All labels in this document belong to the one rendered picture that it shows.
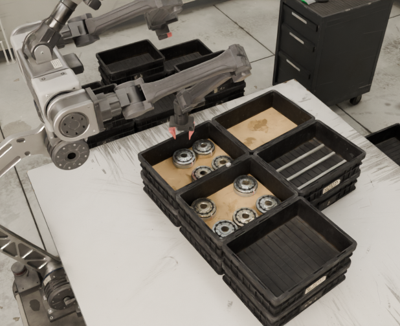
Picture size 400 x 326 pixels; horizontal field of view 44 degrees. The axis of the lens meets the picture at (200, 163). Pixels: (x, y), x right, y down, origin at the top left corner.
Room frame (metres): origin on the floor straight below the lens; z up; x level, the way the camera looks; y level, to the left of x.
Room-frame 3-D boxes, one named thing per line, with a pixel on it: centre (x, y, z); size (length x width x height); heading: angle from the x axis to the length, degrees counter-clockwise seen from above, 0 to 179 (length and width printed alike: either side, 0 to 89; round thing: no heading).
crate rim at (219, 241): (1.31, -0.14, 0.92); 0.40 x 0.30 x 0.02; 125
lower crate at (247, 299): (1.07, -0.31, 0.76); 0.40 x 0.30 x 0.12; 125
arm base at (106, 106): (1.22, 0.29, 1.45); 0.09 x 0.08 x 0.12; 27
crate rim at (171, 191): (1.56, 0.03, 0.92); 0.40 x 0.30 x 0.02; 125
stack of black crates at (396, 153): (2.16, -1.22, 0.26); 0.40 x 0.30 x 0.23; 27
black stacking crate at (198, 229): (1.31, -0.14, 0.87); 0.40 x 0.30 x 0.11; 125
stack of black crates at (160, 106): (2.57, 0.28, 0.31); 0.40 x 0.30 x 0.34; 117
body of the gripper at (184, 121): (1.62, 0.07, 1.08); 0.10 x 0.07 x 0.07; 85
